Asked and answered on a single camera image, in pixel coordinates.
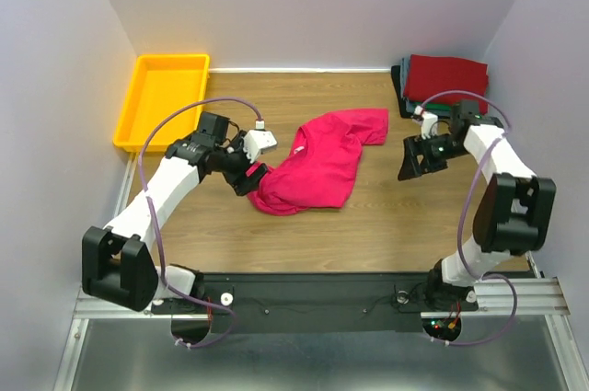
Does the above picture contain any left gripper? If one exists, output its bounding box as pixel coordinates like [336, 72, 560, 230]
[215, 131, 268, 196]

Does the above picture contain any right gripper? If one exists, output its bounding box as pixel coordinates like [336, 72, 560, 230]
[396, 131, 468, 180]

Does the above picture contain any pink t shirt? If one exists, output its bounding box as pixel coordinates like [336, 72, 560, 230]
[247, 109, 389, 216]

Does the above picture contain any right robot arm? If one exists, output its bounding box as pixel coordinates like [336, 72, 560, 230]
[398, 98, 557, 308]

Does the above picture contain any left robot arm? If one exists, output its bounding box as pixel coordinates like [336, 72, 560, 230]
[82, 112, 277, 312]

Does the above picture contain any folded green t shirt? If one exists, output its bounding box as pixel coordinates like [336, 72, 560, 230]
[413, 102, 451, 118]

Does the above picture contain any folded red t shirt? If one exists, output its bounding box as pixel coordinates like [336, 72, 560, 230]
[403, 54, 489, 102]

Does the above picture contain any folded black t shirt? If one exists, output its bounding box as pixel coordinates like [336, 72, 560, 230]
[390, 65, 415, 119]

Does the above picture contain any folded blue grey t shirt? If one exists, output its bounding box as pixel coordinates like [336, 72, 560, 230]
[399, 55, 411, 99]

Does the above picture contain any yellow plastic tray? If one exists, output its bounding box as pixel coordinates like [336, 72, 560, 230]
[113, 53, 210, 153]

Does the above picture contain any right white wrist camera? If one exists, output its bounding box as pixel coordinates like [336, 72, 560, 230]
[413, 106, 438, 139]

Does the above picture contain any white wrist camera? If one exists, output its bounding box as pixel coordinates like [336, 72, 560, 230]
[413, 106, 438, 139]
[243, 130, 278, 164]

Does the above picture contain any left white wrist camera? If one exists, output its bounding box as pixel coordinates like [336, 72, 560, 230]
[243, 130, 278, 164]

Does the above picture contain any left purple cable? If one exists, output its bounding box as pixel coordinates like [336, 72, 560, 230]
[137, 96, 266, 350]

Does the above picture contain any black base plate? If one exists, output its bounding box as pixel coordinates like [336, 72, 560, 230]
[151, 272, 478, 334]

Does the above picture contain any aluminium frame rail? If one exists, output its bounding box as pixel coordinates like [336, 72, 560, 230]
[56, 157, 568, 390]

